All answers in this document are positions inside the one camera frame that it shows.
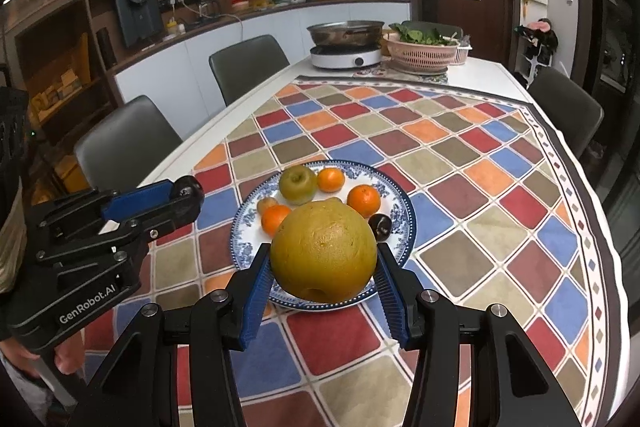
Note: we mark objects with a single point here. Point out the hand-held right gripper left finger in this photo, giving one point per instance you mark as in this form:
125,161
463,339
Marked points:
257,297

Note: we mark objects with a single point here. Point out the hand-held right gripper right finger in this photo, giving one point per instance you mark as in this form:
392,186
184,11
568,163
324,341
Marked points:
392,307

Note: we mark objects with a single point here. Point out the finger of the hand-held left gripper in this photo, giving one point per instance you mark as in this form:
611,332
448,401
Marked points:
140,198
140,228

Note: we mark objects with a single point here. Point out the large yellow citrus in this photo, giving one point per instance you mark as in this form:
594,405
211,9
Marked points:
322,252

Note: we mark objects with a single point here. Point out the blue patterned white plate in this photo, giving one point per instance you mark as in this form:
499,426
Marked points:
404,227

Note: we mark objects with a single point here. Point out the large orange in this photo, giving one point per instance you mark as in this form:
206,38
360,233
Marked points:
363,202

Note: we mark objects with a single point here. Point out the person's left hand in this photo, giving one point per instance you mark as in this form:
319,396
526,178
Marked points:
70,357

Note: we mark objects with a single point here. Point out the grey dining chair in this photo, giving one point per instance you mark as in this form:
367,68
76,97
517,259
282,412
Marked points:
125,142
565,112
247,67

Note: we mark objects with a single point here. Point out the small dark fruit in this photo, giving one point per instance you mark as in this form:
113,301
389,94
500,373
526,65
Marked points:
381,227

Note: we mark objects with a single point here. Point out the small brownish fruit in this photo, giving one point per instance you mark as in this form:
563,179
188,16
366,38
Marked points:
266,205

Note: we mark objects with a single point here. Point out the green apple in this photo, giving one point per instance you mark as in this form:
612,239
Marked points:
297,187

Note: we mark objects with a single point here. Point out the small tangerine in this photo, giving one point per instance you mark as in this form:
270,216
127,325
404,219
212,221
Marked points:
331,179

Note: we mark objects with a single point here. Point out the wooden shelf unit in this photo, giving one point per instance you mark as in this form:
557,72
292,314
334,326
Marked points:
60,82

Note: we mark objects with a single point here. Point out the black speaker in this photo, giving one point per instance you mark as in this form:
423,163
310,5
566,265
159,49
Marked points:
106,47

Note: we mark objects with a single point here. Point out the colourful checkered tablecloth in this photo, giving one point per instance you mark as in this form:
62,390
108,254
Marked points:
450,147

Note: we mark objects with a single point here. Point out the black countertop appliance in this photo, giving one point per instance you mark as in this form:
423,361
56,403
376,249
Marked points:
139,17

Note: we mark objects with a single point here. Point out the red bowl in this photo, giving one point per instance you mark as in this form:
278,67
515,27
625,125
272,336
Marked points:
240,6

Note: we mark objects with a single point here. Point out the white counter cabinet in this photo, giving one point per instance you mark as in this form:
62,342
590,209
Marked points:
280,24

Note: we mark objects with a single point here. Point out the white induction cooker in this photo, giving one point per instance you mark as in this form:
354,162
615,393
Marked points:
345,58

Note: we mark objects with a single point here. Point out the pink plastic colander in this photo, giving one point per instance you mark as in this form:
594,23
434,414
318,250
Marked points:
420,54

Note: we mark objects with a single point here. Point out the steel pot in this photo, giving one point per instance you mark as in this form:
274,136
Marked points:
345,34

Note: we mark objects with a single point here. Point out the white plastic basket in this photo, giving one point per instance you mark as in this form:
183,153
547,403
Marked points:
462,53

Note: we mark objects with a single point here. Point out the green leafy vegetables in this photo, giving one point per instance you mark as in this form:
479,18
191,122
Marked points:
420,34

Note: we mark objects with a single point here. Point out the white child chair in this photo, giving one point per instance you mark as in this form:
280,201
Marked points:
532,69

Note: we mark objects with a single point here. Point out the plush toy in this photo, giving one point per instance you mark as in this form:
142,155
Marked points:
542,34

